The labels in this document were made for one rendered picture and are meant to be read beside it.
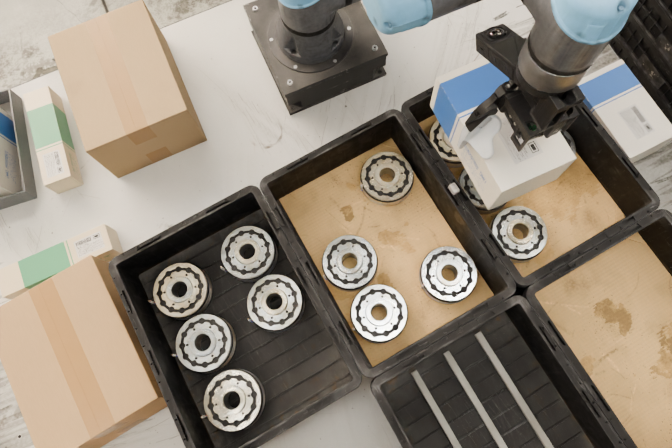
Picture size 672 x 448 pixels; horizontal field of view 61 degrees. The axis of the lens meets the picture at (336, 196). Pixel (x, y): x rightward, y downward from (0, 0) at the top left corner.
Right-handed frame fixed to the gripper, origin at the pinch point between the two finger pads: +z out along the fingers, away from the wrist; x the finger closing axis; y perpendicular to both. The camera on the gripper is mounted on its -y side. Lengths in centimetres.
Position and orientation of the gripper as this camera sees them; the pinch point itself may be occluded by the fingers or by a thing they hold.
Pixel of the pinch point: (500, 124)
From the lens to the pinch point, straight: 89.1
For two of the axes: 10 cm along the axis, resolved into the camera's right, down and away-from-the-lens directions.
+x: 9.1, -4.0, 0.9
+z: 0.4, 3.0, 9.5
